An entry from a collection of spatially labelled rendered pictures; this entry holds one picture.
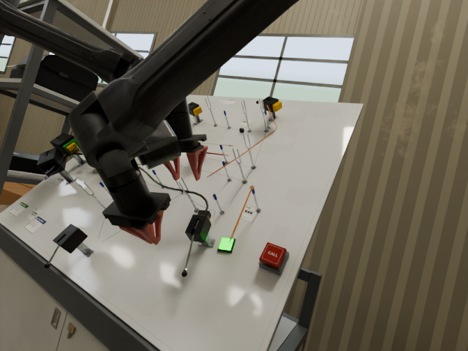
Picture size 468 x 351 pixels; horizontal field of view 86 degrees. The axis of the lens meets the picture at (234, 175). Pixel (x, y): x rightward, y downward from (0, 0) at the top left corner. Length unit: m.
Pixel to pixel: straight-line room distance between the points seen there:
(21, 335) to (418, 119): 2.67
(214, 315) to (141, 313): 0.18
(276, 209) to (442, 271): 1.89
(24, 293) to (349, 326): 2.14
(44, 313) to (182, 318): 0.56
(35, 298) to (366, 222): 2.12
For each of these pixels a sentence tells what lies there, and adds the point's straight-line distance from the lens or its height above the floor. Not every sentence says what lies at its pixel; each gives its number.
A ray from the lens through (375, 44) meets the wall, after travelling 2.77.
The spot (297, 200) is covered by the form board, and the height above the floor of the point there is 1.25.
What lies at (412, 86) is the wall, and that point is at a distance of 2.63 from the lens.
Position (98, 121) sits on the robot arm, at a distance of 0.35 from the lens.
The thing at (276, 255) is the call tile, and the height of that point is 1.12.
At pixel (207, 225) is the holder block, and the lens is 0.66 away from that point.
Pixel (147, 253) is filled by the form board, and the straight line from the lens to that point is 0.79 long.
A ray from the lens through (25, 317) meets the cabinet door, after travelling 1.21.
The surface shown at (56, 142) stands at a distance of 1.30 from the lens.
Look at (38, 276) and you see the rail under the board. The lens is 1.04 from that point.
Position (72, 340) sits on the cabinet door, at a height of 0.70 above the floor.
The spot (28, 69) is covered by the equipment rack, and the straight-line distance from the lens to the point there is 1.44.
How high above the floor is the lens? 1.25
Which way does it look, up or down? 2 degrees up
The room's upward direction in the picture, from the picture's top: 15 degrees clockwise
